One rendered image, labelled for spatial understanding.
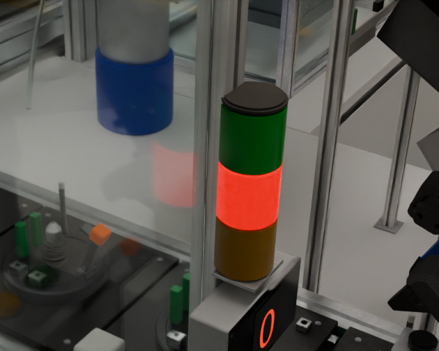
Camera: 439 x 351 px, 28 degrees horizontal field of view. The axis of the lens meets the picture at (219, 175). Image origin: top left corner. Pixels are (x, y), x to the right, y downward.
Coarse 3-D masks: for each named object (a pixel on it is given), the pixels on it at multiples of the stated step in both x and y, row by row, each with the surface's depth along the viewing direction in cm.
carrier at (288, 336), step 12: (300, 312) 113; (312, 312) 113; (312, 324) 111; (324, 324) 111; (336, 324) 111; (288, 336) 109; (300, 336) 109; (312, 336) 109; (324, 336) 109; (276, 348) 107; (288, 348) 107; (300, 348) 107; (312, 348) 107; (324, 348) 109
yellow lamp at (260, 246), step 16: (224, 224) 69; (272, 224) 69; (224, 240) 69; (240, 240) 69; (256, 240) 69; (272, 240) 70; (224, 256) 70; (240, 256) 69; (256, 256) 69; (272, 256) 71; (224, 272) 71; (240, 272) 70; (256, 272) 70
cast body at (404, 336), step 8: (408, 328) 93; (400, 336) 92; (408, 336) 91; (416, 336) 91; (424, 336) 91; (432, 336) 91; (400, 344) 91; (408, 344) 91; (416, 344) 90; (424, 344) 90; (432, 344) 90
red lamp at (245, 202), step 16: (224, 176) 67; (240, 176) 66; (256, 176) 66; (272, 176) 66; (224, 192) 67; (240, 192) 66; (256, 192) 66; (272, 192) 67; (224, 208) 68; (240, 208) 67; (256, 208) 67; (272, 208) 68; (240, 224) 68; (256, 224) 68
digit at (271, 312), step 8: (280, 288) 75; (272, 296) 73; (280, 296) 75; (264, 304) 72; (272, 304) 74; (280, 304) 76; (264, 312) 73; (272, 312) 75; (256, 320) 72; (264, 320) 73; (272, 320) 75; (256, 328) 72; (264, 328) 74; (272, 328) 76; (256, 336) 73; (264, 336) 75; (272, 336) 77; (256, 344) 74; (264, 344) 75
